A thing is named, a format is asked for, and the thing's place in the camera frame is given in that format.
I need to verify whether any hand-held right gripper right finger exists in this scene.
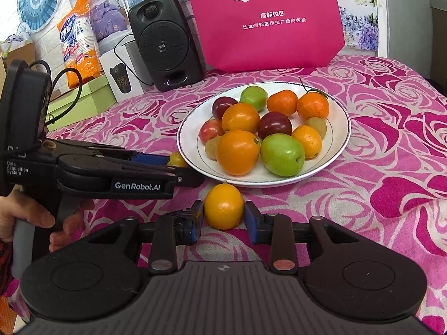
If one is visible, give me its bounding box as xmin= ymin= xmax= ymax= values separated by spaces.
xmin=244 ymin=200 xmax=360 ymax=275

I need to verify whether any small green apple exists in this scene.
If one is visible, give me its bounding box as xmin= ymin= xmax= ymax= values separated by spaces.
xmin=239 ymin=85 xmax=269 ymax=112

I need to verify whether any pink rose tablecloth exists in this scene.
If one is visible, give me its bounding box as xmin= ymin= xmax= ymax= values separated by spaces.
xmin=0 ymin=54 xmax=447 ymax=325

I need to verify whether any white cup box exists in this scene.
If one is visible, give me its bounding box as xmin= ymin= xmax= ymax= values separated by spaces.
xmin=99 ymin=38 xmax=145 ymax=101

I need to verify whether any person's left hand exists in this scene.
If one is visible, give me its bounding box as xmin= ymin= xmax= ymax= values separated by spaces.
xmin=0 ymin=195 xmax=84 ymax=252

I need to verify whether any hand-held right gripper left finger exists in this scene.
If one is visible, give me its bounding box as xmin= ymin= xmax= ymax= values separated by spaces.
xmin=84 ymin=200 xmax=205 ymax=275

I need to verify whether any yellow kumquat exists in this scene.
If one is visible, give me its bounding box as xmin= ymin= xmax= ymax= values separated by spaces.
xmin=203 ymin=181 xmax=244 ymax=230

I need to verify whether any orange paper cup pack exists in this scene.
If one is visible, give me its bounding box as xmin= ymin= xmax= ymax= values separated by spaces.
xmin=57 ymin=0 xmax=103 ymax=89

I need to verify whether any orange with stem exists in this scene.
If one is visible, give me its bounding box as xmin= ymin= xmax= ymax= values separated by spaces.
xmin=297 ymin=77 xmax=330 ymax=122

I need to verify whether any black speaker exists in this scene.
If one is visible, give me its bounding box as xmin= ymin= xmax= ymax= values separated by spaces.
xmin=128 ymin=0 xmax=205 ymax=92

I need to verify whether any green cardboard box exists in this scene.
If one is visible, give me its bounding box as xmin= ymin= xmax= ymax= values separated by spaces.
xmin=45 ymin=75 xmax=117 ymax=132

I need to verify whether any dark red plum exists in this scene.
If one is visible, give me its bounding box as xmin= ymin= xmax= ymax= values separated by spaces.
xmin=212 ymin=97 xmax=240 ymax=121
xmin=257 ymin=112 xmax=293 ymax=140

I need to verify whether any floral wall poster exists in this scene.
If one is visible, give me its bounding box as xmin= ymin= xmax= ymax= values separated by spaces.
xmin=330 ymin=0 xmax=381 ymax=56

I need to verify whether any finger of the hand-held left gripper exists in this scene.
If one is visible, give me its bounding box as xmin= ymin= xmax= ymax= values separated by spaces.
xmin=58 ymin=140 xmax=172 ymax=169
xmin=105 ymin=162 xmax=205 ymax=187

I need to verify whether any large green apple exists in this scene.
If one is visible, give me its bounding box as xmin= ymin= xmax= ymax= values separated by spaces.
xmin=260 ymin=133 xmax=305 ymax=177

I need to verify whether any tall brown cardboard box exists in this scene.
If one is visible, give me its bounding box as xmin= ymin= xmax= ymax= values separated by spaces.
xmin=0 ymin=42 xmax=37 ymax=77

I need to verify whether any white plate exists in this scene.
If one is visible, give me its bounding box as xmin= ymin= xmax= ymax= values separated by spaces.
xmin=177 ymin=82 xmax=351 ymax=188

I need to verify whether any small red apple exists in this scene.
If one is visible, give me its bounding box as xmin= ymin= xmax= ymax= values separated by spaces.
xmin=199 ymin=119 xmax=225 ymax=145

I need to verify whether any small reddish yellow fruit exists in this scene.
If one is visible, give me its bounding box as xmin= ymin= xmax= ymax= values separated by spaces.
xmin=167 ymin=152 xmax=189 ymax=168

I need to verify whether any magenta tote bag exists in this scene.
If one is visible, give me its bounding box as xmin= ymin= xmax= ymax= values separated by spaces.
xmin=182 ymin=0 xmax=346 ymax=74

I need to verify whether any orange kumquat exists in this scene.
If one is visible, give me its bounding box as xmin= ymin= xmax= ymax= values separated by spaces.
xmin=291 ymin=125 xmax=323 ymax=159

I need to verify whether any black speaker cable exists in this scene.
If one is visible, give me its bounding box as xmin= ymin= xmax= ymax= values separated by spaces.
xmin=113 ymin=34 xmax=154 ymax=86

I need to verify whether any purple bedding wall poster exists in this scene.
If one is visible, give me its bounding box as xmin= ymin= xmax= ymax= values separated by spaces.
xmin=79 ymin=0 xmax=135 ymax=56

